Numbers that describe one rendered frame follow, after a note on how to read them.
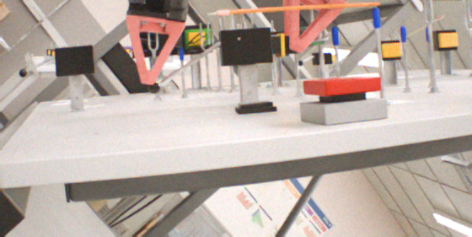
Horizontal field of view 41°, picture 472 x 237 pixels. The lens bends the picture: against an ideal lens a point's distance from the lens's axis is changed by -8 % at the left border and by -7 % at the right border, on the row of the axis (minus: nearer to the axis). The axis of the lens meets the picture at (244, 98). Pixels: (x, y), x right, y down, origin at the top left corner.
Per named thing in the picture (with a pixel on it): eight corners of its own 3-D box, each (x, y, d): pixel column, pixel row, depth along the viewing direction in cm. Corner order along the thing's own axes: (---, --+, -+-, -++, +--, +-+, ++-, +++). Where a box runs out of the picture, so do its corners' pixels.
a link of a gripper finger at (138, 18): (176, 86, 82) (186, 8, 81) (177, 88, 75) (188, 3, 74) (120, 79, 81) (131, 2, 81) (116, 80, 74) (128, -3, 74)
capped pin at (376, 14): (372, 105, 68) (364, -1, 67) (383, 105, 68) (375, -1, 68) (382, 106, 66) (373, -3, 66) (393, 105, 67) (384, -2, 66)
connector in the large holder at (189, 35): (211, 47, 151) (209, 29, 151) (213, 46, 148) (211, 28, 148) (185, 49, 149) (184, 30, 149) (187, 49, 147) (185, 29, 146)
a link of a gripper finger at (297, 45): (314, 61, 82) (340, -9, 82) (326, 62, 75) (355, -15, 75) (262, 41, 81) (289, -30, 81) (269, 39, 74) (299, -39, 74)
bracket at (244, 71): (237, 108, 80) (234, 65, 80) (258, 106, 81) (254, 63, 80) (241, 110, 76) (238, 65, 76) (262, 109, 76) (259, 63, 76)
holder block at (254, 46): (220, 66, 80) (217, 32, 80) (268, 62, 80) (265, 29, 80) (222, 66, 76) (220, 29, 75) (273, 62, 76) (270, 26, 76)
